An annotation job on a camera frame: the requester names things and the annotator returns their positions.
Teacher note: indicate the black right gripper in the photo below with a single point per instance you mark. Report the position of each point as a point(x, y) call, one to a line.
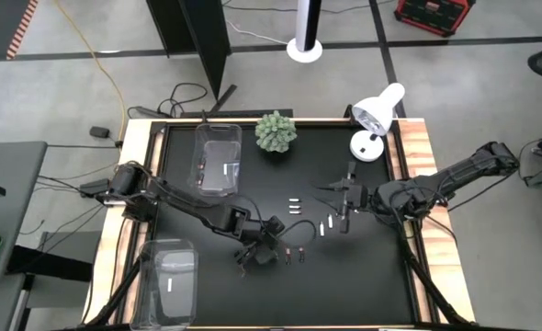
point(358, 197)

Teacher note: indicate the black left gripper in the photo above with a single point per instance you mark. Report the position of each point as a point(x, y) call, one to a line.
point(265, 252)

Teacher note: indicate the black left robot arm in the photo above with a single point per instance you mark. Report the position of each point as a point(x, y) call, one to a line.
point(184, 202)

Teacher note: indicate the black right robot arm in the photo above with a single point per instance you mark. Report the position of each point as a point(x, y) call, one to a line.
point(459, 172)

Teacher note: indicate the clear plastic bin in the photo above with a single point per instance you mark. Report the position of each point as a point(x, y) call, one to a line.
point(206, 133)
point(179, 276)

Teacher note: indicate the green artificial potted plant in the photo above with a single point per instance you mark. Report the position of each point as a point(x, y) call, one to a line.
point(275, 133)

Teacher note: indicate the white desk lamp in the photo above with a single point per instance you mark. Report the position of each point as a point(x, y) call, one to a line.
point(376, 110)

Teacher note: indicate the black long bar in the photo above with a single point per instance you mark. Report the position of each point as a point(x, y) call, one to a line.
point(234, 113)

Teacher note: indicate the white round-base floor stand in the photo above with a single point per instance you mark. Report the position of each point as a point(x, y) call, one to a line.
point(304, 50)

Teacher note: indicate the black power adapter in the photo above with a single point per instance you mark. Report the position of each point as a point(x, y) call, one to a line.
point(99, 132)

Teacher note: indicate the black desk foot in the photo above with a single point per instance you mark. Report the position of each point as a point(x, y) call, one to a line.
point(46, 262)

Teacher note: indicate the red black crate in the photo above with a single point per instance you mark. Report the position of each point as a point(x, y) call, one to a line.
point(436, 18)

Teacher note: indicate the black standing partition panel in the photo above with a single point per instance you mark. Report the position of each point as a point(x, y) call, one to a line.
point(197, 37)

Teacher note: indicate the grey desk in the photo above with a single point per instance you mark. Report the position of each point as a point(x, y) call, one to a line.
point(14, 207)

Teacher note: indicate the wooden black table frame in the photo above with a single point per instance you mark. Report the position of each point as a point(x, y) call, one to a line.
point(441, 257)

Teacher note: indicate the black diagonal frame strut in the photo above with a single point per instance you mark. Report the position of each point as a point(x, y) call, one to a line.
point(119, 289)
point(429, 285)

